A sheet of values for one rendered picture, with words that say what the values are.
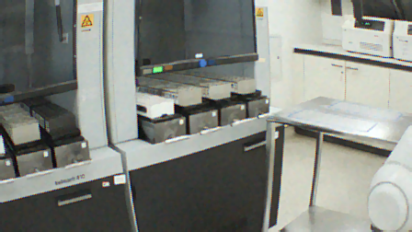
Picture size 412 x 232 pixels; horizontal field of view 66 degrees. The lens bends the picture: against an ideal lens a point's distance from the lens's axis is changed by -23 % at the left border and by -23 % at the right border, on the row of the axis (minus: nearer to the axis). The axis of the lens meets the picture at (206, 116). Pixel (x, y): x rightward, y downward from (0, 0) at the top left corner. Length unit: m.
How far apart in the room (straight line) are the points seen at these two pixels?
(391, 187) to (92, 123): 1.03
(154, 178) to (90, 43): 0.54
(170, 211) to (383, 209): 1.03
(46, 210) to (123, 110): 0.49
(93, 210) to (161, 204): 0.30
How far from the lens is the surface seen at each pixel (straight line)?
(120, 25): 1.38
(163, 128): 1.41
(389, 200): 0.67
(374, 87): 3.40
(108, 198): 1.36
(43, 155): 1.22
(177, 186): 1.52
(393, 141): 1.20
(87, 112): 1.35
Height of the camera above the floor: 1.17
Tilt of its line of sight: 14 degrees down
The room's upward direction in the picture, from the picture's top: 1 degrees counter-clockwise
